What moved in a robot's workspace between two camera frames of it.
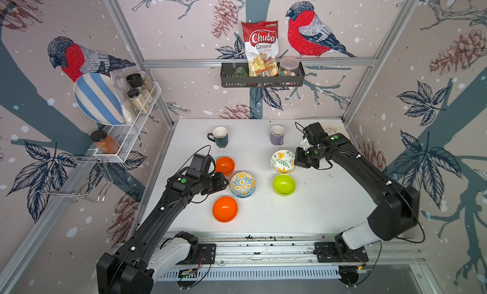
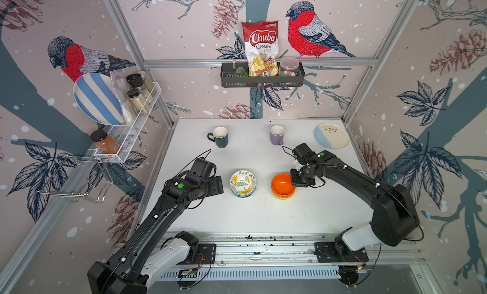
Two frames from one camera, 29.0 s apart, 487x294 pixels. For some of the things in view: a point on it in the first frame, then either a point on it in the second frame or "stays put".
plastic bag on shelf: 121,82 stays put
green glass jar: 240,72 stays put
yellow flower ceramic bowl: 283,162 -> 243,181
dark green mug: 219,135 stays put
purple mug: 276,135 stays put
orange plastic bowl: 225,165 -> 281,184
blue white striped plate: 97,97 stays put
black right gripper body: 306,157 -> 300,177
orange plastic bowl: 225,209 -> 283,196
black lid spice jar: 137,80 stays put
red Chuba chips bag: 261,41 stays put
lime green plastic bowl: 284,185 -> 283,198
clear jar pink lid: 289,66 stays put
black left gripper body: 214,182 stays put
